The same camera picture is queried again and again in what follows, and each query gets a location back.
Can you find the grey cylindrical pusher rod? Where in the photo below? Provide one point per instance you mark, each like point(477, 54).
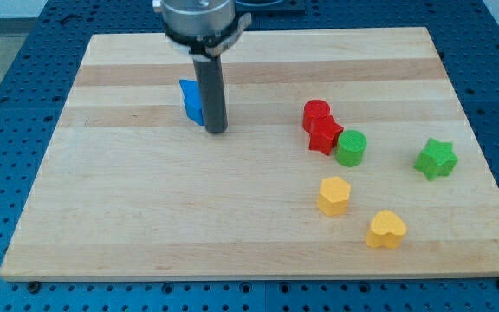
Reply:
point(211, 90)

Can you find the yellow heart block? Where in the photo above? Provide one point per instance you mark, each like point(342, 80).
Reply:
point(386, 229)

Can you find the blue block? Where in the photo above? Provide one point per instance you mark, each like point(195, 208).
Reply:
point(192, 101)

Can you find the red cylinder block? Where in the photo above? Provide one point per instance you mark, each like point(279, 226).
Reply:
point(314, 109)

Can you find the red star block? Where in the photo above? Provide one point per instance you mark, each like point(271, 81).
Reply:
point(324, 134)

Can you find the wooden board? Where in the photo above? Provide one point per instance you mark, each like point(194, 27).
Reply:
point(130, 189)

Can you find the green cylinder block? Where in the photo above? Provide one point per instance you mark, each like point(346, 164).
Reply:
point(350, 148)

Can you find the yellow hexagon block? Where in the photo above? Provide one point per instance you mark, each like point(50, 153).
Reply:
point(333, 196)

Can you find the green star block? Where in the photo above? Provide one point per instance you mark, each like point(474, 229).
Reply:
point(436, 159)

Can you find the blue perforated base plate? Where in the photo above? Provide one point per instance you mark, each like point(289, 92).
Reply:
point(37, 82)

